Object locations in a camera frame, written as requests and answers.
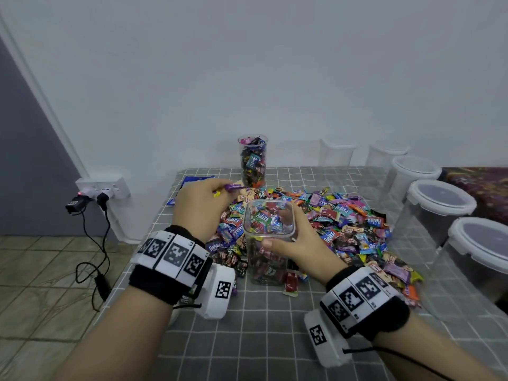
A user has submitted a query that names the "blue snack packet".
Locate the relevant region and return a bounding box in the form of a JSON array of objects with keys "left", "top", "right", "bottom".
[{"left": 167, "top": 175, "right": 215, "bottom": 207}]

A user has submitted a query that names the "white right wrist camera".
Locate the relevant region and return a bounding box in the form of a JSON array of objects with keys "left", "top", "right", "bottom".
[{"left": 304, "top": 307, "right": 350, "bottom": 368}]

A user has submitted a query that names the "black marker-tagged left wristband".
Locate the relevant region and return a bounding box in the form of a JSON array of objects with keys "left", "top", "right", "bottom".
[{"left": 129, "top": 225, "right": 214, "bottom": 306}]

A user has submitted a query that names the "person's right forearm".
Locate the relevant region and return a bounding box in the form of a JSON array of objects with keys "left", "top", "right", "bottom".
[{"left": 373, "top": 313, "right": 501, "bottom": 381}]

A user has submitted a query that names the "white square container lid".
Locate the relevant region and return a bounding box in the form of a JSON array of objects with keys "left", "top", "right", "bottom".
[{"left": 165, "top": 305, "right": 182, "bottom": 329}]

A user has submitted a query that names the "person's right hand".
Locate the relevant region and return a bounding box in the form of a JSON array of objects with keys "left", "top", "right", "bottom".
[{"left": 260, "top": 204, "right": 350, "bottom": 284}]

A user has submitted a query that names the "tall transparent plastic jar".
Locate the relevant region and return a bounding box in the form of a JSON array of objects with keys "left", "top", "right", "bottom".
[{"left": 238, "top": 135, "right": 268, "bottom": 189}]

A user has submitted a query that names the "small transparent plastic jar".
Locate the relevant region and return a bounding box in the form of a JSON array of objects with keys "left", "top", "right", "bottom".
[
  {"left": 365, "top": 142, "right": 411, "bottom": 187},
  {"left": 319, "top": 139, "right": 357, "bottom": 167},
  {"left": 243, "top": 199, "right": 298, "bottom": 285}
]

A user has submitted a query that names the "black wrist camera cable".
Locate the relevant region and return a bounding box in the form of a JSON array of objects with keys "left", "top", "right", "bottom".
[{"left": 345, "top": 345, "right": 453, "bottom": 381}]

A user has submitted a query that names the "grey door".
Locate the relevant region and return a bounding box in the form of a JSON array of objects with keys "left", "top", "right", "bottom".
[{"left": 0, "top": 39, "right": 84, "bottom": 237}]

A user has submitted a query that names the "person's left forearm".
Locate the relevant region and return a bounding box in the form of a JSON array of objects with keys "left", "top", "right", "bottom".
[{"left": 51, "top": 285, "right": 184, "bottom": 381}]

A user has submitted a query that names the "black power plug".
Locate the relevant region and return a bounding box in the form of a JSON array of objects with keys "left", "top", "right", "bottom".
[{"left": 65, "top": 193, "right": 111, "bottom": 215}]

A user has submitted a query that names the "person's left hand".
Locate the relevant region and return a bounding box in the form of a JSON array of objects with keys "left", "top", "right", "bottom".
[{"left": 172, "top": 178, "right": 239, "bottom": 243}]

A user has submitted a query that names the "black marker-tagged right wristband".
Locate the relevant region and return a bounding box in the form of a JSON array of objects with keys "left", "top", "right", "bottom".
[{"left": 320, "top": 264, "right": 411, "bottom": 340}]

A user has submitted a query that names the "white wall socket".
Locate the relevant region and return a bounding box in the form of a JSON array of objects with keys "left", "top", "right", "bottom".
[{"left": 75, "top": 177, "right": 131, "bottom": 199}]

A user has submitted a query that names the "dark patterned cloth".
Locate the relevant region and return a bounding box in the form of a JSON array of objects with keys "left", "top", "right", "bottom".
[{"left": 443, "top": 167, "right": 508, "bottom": 225}]

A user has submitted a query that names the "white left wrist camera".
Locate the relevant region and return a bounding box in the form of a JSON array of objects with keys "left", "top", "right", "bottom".
[{"left": 197, "top": 263, "right": 237, "bottom": 320}]

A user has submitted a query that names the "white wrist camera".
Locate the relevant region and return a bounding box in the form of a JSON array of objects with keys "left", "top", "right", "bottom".
[
  {"left": 304, "top": 307, "right": 350, "bottom": 368},
  {"left": 197, "top": 263, "right": 237, "bottom": 320}
]

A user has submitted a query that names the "black power cable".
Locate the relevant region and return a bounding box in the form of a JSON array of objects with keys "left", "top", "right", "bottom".
[{"left": 75, "top": 204, "right": 112, "bottom": 302}]

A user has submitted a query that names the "black marker-tagged wristband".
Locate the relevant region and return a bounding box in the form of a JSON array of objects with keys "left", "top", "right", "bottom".
[
  {"left": 320, "top": 264, "right": 411, "bottom": 340},
  {"left": 129, "top": 225, "right": 214, "bottom": 306}
]

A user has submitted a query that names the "purple candy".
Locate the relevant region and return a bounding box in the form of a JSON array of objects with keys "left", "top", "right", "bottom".
[{"left": 214, "top": 182, "right": 247, "bottom": 195}]

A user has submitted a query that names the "pile of colourful candies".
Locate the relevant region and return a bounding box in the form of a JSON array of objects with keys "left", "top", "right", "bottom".
[{"left": 205, "top": 185, "right": 423, "bottom": 308}]

